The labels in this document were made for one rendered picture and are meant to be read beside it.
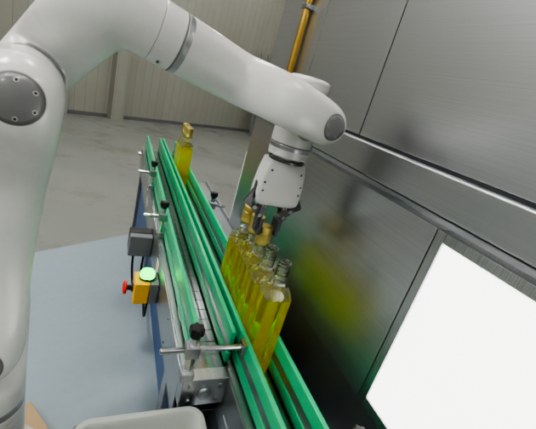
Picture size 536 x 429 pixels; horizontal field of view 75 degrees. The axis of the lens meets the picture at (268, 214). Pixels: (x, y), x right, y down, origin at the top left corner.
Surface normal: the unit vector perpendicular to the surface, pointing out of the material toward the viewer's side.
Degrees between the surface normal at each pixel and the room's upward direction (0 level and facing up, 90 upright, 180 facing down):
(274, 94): 83
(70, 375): 0
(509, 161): 90
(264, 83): 78
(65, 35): 132
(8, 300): 67
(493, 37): 90
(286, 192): 94
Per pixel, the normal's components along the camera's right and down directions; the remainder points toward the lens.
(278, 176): 0.24, 0.40
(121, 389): 0.27, -0.90
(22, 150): 0.22, 0.91
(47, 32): -0.39, 0.78
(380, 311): -0.90, -0.11
